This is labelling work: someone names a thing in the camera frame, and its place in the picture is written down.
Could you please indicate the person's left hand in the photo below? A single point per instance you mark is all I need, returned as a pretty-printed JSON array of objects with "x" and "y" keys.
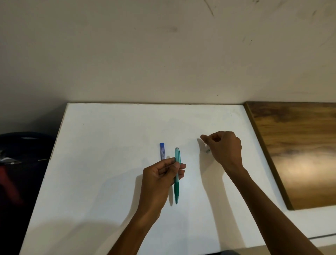
[{"x": 154, "y": 186}]

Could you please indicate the person's right hand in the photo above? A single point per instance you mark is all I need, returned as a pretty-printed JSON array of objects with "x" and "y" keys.
[{"x": 228, "y": 152}]

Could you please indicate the person's left thumb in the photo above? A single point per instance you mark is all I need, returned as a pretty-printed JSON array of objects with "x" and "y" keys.
[{"x": 170, "y": 168}]

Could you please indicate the person's right thumb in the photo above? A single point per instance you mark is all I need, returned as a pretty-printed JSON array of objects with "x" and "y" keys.
[{"x": 207, "y": 141}]

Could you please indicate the green mechanical pencil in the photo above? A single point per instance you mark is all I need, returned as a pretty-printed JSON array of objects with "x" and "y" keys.
[{"x": 177, "y": 189}]

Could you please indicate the person's right forearm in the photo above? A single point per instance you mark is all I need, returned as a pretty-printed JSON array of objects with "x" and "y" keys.
[{"x": 265, "y": 215}]

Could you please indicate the person's left forearm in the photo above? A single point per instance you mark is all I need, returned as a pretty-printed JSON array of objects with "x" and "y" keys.
[{"x": 133, "y": 233}]

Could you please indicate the blue pencil lead case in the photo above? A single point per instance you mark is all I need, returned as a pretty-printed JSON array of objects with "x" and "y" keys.
[{"x": 162, "y": 151}]

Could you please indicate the brown wooden board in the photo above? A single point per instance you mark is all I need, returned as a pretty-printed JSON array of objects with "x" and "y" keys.
[{"x": 299, "y": 152}]

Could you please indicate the black bag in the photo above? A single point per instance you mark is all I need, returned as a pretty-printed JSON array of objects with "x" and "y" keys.
[{"x": 23, "y": 189}]

